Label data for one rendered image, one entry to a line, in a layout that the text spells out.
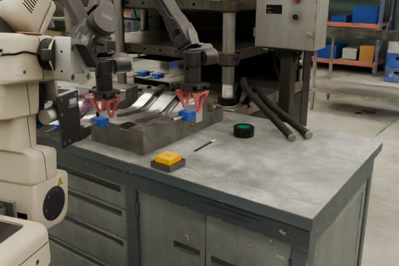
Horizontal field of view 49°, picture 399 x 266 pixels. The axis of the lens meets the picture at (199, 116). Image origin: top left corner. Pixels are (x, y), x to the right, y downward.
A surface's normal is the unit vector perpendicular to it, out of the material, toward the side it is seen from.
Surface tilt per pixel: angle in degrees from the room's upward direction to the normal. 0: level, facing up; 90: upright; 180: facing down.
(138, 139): 90
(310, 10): 90
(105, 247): 90
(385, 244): 0
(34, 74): 90
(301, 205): 0
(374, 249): 0
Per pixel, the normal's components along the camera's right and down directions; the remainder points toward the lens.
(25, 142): 0.95, 0.09
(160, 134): 0.81, 0.17
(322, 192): 0.00, -0.96
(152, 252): -0.58, 0.23
